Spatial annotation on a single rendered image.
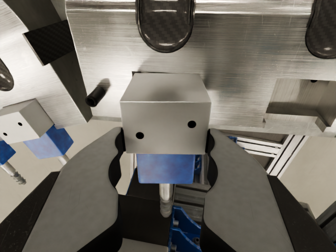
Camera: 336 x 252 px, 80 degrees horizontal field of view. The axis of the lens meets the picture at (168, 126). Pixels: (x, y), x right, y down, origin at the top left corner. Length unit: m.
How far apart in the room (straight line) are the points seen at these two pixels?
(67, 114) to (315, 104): 0.26
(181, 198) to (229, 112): 0.38
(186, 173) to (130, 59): 0.09
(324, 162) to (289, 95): 1.46
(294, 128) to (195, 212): 0.30
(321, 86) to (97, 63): 0.19
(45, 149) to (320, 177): 1.68
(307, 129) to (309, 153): 1.24
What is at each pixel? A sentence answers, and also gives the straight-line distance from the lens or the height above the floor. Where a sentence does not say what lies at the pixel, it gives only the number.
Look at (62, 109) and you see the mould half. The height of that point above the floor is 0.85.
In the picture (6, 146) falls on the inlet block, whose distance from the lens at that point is 0.38.
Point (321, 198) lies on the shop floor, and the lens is 1.96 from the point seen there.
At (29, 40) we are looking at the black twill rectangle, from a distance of 0.23.
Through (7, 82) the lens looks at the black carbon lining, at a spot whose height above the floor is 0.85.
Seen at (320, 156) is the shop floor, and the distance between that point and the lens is 1.61.
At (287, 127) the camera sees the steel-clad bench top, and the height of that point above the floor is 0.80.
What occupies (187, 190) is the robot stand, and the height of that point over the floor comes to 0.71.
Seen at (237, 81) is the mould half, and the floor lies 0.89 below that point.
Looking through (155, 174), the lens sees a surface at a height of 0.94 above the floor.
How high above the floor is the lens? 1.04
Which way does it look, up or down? 53 degrees down
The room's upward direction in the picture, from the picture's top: 168 degrees counter-clockwise
